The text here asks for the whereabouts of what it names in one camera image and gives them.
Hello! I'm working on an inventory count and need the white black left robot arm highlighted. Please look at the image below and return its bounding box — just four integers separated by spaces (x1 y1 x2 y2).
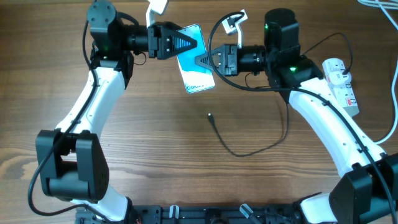
31 1 197 223

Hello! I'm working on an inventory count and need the white power strip cord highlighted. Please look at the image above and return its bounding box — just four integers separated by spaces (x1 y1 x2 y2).
357 0 398 146

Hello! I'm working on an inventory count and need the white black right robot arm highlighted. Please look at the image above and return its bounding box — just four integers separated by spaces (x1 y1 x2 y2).
195 8 397 223

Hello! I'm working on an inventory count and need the blue Galaxy smartphone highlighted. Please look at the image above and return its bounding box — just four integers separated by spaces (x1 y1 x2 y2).
175 23 216 94

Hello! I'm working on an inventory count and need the white power strip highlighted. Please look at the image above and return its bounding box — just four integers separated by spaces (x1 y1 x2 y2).
322 58 359 117

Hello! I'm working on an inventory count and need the white USB charger adapter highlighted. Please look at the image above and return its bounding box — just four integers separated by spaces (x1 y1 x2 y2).
328 71 351 86

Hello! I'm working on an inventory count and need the black USB charging cable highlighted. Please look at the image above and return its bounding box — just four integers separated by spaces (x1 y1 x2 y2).
207 32 354 157

